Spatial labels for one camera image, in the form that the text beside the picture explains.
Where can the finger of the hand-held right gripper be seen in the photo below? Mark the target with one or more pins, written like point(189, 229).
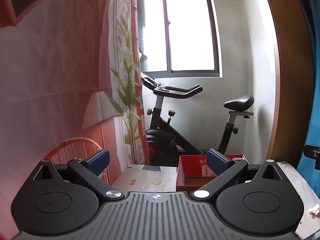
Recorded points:
point(312, 151)

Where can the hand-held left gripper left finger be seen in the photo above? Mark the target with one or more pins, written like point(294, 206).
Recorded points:
point(98, 161)

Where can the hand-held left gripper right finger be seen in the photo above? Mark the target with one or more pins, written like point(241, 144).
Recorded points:
point(217, 162)

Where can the red strawberry print box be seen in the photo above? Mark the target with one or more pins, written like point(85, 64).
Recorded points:
point(192, 166)

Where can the blue curtain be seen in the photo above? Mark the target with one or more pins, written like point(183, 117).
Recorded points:
point(312, 100)

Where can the white cartoon print blanket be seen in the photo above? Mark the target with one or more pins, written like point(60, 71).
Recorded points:
point(150, 180)

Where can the black exercise bike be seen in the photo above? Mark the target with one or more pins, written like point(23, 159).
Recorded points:
point(170, 135)

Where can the crumpled white paper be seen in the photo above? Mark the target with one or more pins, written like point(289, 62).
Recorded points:
point(314, 209)

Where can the brown wooden board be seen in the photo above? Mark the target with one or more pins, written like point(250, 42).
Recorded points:
point(292, 67)

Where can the printed backdrop cloth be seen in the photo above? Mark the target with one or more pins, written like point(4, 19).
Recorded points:
point(50, 67)

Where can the window with dark frame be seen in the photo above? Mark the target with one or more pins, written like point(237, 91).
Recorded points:
point(190, 30)

